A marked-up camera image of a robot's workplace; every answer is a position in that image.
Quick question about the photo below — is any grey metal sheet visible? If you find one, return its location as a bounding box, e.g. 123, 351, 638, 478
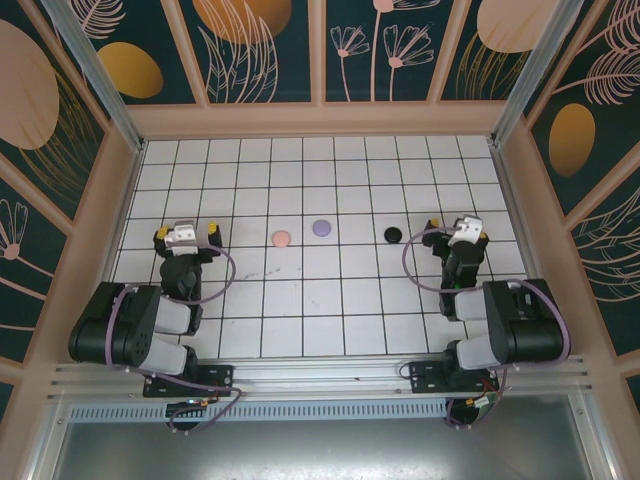
49, 419, 596, 480

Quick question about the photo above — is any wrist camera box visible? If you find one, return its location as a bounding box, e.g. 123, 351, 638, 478
163, 218, 199, 251
447, 214, 484, 247

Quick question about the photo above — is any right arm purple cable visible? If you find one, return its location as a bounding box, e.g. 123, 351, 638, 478
402, 224, 571, 431

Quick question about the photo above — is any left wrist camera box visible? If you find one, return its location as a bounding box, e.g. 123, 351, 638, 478
163, 218, 199, 251

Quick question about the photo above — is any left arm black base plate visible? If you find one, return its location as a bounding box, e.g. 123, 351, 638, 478
143, 364, 236, 399

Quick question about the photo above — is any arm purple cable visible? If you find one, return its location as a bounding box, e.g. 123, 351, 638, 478
402, 224, 571, 431
107, 242, 244, 436

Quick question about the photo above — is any slotted grey cable duct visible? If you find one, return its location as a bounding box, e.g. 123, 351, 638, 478
67, 402, 451, 422

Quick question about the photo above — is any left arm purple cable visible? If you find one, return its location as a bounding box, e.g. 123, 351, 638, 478
107, 242, 244, 436

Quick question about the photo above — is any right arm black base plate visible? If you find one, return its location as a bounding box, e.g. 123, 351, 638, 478
408, 360, 501, 394

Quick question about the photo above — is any aluminium mounting rail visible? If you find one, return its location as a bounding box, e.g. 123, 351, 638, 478
47, 353, 599, 401

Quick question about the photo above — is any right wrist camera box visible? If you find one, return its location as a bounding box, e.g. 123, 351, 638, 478
447, 214, 484, 247

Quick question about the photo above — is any aluminium frame post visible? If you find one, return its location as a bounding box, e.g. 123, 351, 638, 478
42, 0, 146, 154
489, 0, 584, 146

